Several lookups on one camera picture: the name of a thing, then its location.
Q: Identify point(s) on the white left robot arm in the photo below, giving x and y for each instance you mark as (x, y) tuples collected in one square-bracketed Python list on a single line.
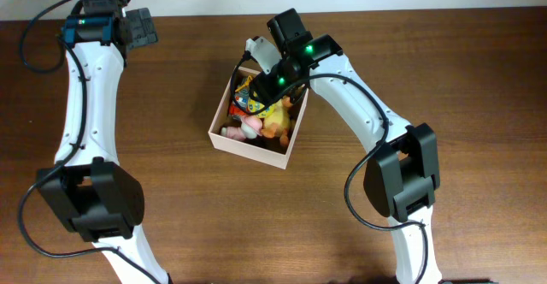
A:
[(88, 191)]

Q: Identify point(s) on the yellow plush duck toy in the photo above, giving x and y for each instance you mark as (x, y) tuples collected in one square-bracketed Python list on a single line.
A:
[(278, 123)]

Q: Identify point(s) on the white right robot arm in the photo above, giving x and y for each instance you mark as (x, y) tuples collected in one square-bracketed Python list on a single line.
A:
[(401, 165)]

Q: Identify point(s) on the red grey toy truck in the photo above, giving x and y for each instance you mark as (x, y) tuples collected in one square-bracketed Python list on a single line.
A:
[(239, 106)]

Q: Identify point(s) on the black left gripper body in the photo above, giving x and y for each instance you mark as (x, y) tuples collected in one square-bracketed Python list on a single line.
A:
[(148, 37)]

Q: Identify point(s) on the pink white toy duck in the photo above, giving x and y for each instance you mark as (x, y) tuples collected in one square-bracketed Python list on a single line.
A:
[(250, 128)]

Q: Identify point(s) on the yellow ball with blue letters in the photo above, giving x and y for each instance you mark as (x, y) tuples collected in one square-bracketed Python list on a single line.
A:
[(260, 110)]

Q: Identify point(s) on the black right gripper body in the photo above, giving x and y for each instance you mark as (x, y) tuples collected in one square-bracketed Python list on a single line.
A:
[(262, 90)]

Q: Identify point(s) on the pink cardboard box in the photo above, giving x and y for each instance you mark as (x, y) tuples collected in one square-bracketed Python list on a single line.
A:
[(267, 151)]

